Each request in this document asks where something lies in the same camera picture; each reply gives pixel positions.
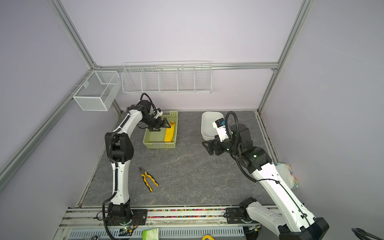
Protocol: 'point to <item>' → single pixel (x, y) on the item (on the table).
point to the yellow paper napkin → (169, 132)
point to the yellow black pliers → (144, 174)
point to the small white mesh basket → (98, 91)
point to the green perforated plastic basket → (155, 139)
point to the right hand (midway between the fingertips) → (210, 140)
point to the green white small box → (151, 234)
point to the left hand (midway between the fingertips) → (166, 128)
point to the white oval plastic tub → (208, 132)
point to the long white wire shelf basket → (168, 77)
